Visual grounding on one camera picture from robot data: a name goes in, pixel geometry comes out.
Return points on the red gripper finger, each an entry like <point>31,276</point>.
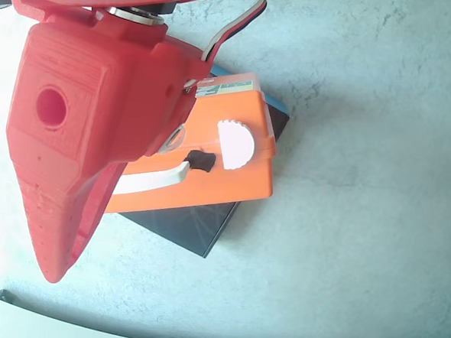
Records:
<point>49,235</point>

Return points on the orange plastic box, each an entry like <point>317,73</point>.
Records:
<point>232,188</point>

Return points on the black putty blob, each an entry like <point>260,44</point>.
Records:
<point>201,161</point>

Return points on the black flat box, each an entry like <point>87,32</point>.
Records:
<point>183,227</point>

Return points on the white round box knob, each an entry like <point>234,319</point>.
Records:
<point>236,144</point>

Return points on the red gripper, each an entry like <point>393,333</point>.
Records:
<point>72,129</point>

